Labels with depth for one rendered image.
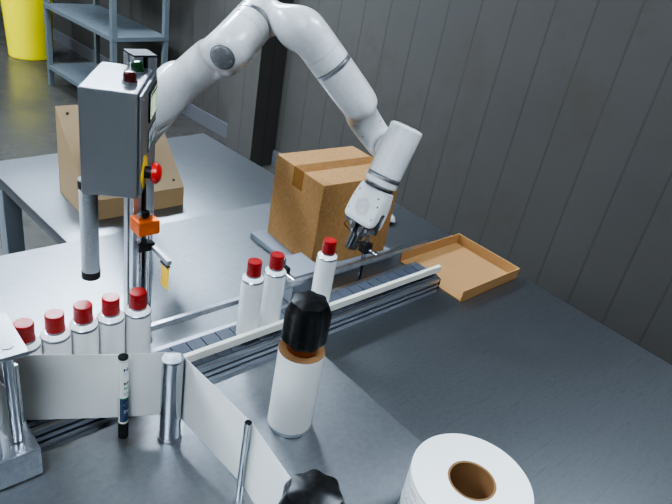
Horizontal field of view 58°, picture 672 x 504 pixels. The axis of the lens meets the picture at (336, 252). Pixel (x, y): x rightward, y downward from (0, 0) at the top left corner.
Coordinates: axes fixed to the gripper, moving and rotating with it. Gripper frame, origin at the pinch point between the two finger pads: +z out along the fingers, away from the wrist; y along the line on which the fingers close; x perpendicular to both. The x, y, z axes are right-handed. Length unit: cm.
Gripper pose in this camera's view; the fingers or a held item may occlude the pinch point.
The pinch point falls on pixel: (353, 241)
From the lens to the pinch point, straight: 155.7
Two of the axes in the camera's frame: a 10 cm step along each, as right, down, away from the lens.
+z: -4.1, 8.8, 2.4
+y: 6.5, 4.6, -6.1
